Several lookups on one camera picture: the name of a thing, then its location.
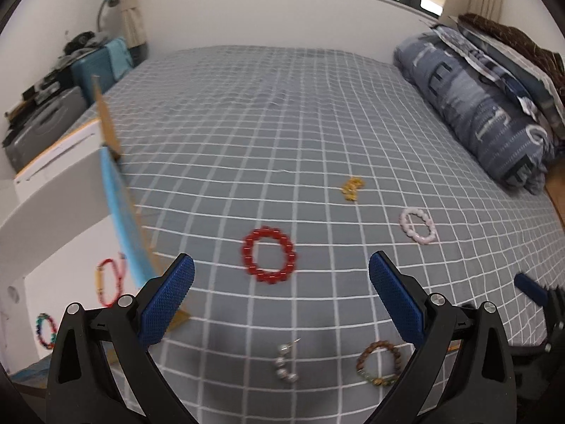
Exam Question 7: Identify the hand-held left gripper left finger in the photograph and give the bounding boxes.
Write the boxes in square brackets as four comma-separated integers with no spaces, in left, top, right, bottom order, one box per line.
[46,253,199,424]

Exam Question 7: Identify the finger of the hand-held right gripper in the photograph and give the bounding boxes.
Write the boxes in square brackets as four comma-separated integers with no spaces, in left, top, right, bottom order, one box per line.
[514,273,554,309]

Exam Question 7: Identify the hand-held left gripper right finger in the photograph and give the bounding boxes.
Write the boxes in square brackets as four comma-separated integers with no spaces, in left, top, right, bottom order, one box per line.
[368,251,517,424]

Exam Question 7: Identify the brown wooden bead bracelet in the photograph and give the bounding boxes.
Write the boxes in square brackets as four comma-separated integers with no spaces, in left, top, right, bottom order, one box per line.
[356,340,403,386]

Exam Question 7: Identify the pink bead bracelet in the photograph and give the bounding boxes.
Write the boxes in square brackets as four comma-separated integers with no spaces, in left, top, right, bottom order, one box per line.
[399,207,438,245]

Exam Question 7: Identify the red bead bracelet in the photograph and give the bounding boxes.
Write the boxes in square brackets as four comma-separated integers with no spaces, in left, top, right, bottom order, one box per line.
[241,226,297,284]

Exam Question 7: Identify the yellow bead bracelet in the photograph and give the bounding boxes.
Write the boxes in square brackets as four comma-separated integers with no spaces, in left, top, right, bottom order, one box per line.
[341,177,365,202]

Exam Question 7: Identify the blue and white cardboard box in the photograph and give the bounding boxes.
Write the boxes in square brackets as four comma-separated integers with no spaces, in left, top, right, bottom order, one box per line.
[0,75,191,383]

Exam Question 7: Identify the silver pearl bead string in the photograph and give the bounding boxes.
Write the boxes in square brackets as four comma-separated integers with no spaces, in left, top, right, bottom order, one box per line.
[274,338,303,385]

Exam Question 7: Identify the grey checked bed sheet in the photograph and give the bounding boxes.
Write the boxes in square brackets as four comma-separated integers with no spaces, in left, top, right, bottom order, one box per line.
[95,46,565,424]

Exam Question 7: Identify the blue-grey printed folded quilt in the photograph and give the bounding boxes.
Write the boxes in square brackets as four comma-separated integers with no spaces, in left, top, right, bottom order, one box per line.
[393,31,554,196]

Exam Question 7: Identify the grey hard-shell suitcase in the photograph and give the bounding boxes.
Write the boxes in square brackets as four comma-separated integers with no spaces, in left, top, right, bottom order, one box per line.
[2,86,89,174]

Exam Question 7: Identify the blue-grey printed pillow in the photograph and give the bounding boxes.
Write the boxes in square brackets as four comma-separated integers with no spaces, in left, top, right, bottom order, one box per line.
[430,15,565,142]

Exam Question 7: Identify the teal hard-shell suitcase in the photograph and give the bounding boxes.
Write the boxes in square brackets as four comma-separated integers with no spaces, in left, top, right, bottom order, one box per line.
[71,37,135,96]

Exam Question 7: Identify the brown fuzzy blanket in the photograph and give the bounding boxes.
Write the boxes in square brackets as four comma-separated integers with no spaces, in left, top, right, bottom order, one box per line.
[459,12,565,87]

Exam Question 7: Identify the teal towel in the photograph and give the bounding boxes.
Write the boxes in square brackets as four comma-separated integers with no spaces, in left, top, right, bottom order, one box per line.
[106,37,135,84]

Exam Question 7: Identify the black devices on suitcase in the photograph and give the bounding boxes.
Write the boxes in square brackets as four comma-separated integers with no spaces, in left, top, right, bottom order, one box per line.
[4,68,67,125]

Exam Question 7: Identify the red and yellow string bracelet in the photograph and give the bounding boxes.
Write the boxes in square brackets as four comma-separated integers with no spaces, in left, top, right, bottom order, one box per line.
[96,253,129,307]

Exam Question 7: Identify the multicoloured bead bracelet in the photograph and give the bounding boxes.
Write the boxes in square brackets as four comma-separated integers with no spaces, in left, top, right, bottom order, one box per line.
[35,313,59,349]

